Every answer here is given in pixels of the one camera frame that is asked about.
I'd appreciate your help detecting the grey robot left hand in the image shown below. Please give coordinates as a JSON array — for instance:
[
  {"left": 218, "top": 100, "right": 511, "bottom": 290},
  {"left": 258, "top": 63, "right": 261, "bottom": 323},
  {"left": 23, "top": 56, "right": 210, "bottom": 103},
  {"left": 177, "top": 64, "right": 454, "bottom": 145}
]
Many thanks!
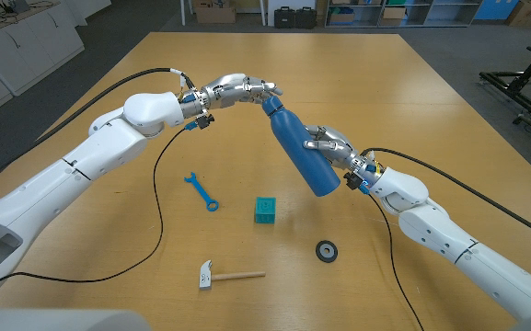
[{"left": 200, "top": 73, "right": 283, "bottom": 111}]

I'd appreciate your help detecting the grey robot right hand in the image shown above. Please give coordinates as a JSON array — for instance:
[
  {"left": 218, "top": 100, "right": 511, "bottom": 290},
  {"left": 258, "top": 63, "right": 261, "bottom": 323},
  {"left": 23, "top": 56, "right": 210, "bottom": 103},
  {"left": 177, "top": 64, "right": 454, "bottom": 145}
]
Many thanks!
[{"left": 302, "top": 124, "right": 363, "bottom": 174}]

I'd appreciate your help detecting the blue metal bottle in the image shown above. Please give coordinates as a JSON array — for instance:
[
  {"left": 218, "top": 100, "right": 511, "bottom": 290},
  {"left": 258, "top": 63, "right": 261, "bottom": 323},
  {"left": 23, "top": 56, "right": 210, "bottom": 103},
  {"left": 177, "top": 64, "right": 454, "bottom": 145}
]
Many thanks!
[{"left": 261, "top": 95, "right": 341, "bottom": 198}]

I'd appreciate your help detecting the large cardboard box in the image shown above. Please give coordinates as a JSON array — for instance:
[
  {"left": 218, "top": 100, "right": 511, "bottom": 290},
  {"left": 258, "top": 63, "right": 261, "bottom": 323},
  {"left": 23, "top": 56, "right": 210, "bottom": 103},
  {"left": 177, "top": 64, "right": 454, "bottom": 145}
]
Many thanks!
[{"left": 194, "top": 0, "right": 237, "bottom": 25}]

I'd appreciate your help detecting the teal cube box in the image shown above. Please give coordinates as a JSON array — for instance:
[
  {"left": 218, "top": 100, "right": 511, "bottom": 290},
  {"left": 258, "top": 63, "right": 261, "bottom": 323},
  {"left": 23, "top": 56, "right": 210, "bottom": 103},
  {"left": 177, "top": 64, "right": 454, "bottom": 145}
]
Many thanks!
[{"left": 254, "top": 196, "right": 277, "bottom": 225}]

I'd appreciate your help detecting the blue plastic wrench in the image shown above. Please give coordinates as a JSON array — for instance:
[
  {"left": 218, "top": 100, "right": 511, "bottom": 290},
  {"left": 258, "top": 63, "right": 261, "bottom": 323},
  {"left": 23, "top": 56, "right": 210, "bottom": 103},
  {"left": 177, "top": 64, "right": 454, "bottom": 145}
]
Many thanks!
[{"left": 183, "top": 171, "right": 220, "bottom": 212}]

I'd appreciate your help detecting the black tape roll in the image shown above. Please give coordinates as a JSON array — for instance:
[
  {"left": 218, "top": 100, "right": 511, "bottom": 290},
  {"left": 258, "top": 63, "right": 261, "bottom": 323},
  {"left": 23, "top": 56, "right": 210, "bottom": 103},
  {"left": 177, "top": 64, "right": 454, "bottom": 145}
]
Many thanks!
[{"left": 315, "top": 240, "right": 339, "bottom": 264}]

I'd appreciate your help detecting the small cardboard box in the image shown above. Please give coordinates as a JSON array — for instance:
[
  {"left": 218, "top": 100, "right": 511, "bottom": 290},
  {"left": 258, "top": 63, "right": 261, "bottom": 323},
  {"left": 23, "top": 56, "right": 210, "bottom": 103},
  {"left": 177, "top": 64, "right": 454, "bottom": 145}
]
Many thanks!
[{"left": 380, "top": 6, "right": 407, "bottom": 27}]

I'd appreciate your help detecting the cardboard box with print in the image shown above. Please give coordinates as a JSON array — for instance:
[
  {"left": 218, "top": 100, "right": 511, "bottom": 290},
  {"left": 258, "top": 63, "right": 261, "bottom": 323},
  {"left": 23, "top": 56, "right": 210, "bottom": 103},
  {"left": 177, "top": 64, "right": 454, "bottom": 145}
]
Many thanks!
[{"left": 505, "top": 0, "right": 531, "bottom": 28}]

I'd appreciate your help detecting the black hard case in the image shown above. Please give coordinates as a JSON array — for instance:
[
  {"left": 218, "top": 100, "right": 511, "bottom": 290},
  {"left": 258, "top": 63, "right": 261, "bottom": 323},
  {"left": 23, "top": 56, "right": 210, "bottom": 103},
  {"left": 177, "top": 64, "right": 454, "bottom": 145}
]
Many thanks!
[
  {"left": 294, "top": 6, "right": 317, "bottom": 30},
  {"left": 273, "top": 6, "right": 296, "bottom": 29}
]

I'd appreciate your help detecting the grey metal shelf unit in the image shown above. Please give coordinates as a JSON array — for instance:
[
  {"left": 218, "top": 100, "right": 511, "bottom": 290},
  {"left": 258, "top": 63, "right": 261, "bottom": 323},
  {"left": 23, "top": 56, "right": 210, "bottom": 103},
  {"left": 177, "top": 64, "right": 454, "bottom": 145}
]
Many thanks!
[{"left": 324, "top": 0, "right": 483, "bottom": 29}]

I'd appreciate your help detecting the black metal stand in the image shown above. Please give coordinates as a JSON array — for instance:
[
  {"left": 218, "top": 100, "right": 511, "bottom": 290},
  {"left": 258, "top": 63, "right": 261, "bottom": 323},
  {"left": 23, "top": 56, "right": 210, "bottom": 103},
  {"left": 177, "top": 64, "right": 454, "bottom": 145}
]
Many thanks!
[{"left": 479, "top": 27, "right": 531, "bottom": 143}]

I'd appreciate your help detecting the blue panel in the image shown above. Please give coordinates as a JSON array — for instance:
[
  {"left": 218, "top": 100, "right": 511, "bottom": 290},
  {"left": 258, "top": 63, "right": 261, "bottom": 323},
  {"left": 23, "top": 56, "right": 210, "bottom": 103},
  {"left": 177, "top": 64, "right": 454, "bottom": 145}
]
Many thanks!
[{"left": 474, "top": 0, "right": 508, "bottom": 21}]

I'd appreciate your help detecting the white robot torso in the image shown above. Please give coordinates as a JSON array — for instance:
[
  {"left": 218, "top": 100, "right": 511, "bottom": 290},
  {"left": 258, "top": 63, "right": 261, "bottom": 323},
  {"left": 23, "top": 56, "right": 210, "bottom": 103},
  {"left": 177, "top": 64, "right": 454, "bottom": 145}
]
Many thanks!
[{"left": 0, "top": 308, "right": 151, "bottom": 331}]

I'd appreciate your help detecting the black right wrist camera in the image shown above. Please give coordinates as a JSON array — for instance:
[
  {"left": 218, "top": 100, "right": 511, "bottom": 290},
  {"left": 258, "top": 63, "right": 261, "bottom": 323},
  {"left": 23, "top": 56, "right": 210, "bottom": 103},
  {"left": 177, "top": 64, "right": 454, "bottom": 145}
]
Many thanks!
[{"left": 343, "top": 171, "right": 362, "bottom": 190}]

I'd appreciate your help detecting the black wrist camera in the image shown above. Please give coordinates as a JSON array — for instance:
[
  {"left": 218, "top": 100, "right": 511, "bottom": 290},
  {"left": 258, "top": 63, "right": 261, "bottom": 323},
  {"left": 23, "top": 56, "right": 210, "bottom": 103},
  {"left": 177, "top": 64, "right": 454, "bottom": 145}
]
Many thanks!
[
  {"left": 195, "top": 113, "right": 215, "bottom": 131},
  {"left": 343, "top": 171, "right": 362, "bottom": 190}
]

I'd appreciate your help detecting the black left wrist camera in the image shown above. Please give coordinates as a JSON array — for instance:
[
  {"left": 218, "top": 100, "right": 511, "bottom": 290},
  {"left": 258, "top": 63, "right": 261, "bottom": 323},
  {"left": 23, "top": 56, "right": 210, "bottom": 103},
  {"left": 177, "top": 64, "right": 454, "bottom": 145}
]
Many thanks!
[{"left": 195, "top": 113, "right": 215, "bottom": 131}]

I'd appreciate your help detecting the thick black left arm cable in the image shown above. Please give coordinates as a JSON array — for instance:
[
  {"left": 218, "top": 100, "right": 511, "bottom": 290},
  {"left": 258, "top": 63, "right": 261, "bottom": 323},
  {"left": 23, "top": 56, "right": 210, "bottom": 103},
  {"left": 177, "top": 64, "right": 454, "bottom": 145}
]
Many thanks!
[{"left": 0, "top": 67, "right": 197, "bottom": 189}]

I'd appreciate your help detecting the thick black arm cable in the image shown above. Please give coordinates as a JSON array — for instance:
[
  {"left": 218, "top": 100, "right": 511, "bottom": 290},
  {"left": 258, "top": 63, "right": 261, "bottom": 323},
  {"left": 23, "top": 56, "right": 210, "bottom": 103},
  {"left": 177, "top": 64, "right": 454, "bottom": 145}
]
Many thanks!
[
  {"left": 360, "top": 146, "right": 531, "bottom": 246},
  {"left": 0, "top": 67, "right": 197, "bottom": 189}
]

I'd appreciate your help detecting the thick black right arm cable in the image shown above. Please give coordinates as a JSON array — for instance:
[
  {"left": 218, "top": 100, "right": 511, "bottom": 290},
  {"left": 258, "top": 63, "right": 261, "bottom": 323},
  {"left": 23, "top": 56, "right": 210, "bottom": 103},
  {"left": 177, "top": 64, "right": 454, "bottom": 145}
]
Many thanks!
[{"left": 360, "top": 146, "right": 531, "bottom": 246}]

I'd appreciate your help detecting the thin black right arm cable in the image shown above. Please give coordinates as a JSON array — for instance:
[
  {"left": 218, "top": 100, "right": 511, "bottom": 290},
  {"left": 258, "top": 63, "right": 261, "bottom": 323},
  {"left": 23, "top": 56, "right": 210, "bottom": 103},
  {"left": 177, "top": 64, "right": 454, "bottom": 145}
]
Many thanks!
[{"left": 368, "top": 192, "right": 427, "bottom": 331}]

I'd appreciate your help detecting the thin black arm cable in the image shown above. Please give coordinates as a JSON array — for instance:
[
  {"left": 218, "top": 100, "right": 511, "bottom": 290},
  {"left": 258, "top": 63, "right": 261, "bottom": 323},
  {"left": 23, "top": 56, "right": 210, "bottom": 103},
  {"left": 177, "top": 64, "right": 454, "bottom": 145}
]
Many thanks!
[
  {"left": 0, "top": 127, "right": 190, "bottom": 300},
  {"left": 368, "top": 192, "right": 427, "bottom": 331}
]

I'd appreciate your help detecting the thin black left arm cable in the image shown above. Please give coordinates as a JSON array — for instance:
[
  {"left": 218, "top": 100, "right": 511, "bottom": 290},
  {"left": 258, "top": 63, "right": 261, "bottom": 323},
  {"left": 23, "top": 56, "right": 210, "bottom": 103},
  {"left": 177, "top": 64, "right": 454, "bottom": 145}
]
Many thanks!
[{"left": 0, "top": 127, "right": 190, "bottom": 300}]

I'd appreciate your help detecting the toy hammer wooden handle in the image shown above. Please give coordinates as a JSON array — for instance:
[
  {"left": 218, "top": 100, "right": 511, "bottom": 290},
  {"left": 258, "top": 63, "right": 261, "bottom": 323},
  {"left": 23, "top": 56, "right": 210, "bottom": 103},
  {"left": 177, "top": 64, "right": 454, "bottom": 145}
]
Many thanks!
[{"left": 198, "top": 259, "right": 267, "bottom": 291}]

